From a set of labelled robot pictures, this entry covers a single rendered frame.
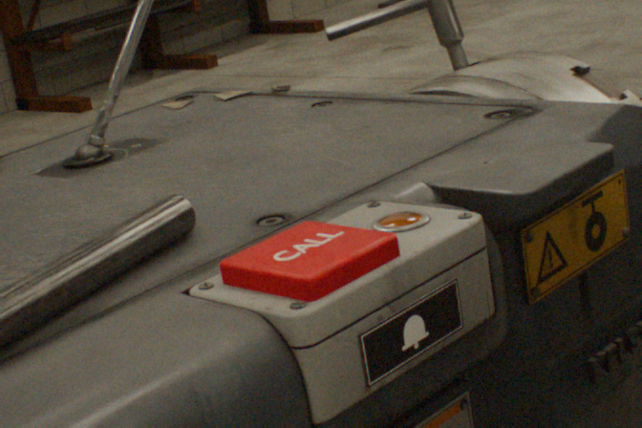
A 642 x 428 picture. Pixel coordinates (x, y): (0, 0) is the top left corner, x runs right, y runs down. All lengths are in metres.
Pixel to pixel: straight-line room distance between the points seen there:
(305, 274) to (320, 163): 0.22
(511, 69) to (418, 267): 0.47
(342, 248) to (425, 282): 0.05
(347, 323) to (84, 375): 0.12
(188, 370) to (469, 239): 0.17
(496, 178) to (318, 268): 0.16
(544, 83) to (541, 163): 0.32
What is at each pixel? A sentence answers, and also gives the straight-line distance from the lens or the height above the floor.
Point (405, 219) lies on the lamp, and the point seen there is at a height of 1.26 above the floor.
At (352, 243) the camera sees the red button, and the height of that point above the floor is 1.27.
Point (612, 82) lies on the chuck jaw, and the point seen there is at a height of 1.20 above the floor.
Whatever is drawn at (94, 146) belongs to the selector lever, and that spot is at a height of 1.26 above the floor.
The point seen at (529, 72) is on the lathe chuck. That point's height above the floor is 1.23.
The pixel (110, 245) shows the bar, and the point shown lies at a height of 1.27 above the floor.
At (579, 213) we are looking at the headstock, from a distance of 0.72.
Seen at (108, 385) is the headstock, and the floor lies 1.25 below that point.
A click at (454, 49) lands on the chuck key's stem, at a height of 1.25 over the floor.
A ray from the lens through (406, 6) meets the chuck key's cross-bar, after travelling 1.07.
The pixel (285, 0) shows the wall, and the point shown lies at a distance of 10.09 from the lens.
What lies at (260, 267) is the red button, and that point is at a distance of 0.55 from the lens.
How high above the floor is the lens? 1.45
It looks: 16 degrees down
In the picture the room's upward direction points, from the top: 10 degrees counter-clockwise
